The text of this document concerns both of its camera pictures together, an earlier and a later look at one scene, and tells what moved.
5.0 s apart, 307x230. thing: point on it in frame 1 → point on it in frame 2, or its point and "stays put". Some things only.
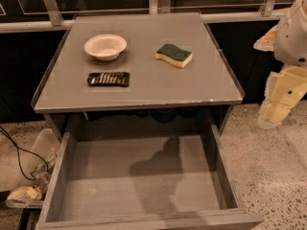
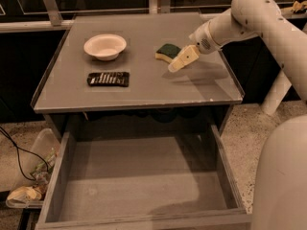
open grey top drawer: [144, 182] stays put
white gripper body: [292, 40] → [201, 38]
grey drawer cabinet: [145, 73] stays put
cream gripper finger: [284, 90] → [185, 57]
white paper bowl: [106, 47] stays put
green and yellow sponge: [174, 55] stays put
